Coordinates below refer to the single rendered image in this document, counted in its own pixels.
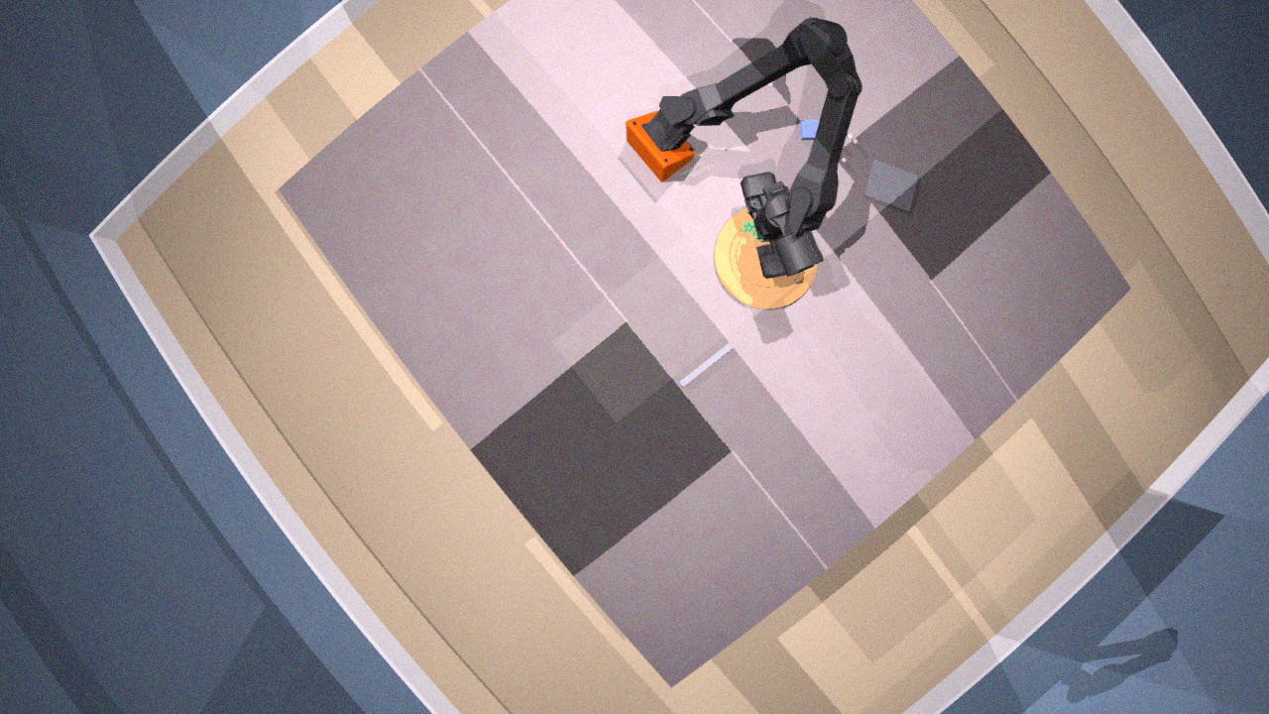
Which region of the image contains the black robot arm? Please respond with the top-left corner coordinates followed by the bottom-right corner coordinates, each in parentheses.
top-left (641, 16), bottom-right (863, 276)

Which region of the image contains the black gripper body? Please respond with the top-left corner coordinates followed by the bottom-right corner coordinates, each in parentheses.
top-left (741, 172), bottom-right (786, 279)

